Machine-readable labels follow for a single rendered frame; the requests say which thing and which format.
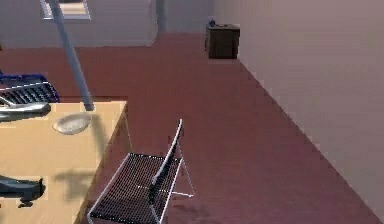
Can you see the light wooden table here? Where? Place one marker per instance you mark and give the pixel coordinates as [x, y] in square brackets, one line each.
[60, 153]

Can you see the dark brown wooden cabinet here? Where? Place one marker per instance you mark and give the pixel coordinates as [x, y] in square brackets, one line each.
[222, 41]

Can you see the small blue object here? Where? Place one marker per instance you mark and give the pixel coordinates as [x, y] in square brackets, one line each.
[212, 22]

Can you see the dark metal statue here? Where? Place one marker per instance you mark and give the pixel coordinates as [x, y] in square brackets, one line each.
[21, 190]

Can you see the white framed window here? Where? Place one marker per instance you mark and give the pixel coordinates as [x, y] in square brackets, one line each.
[71, 10]

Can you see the white shallow bowl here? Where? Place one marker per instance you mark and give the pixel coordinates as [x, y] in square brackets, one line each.
[72, 123]

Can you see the grey metal curved object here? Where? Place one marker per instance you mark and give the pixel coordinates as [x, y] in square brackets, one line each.
[23, 109]

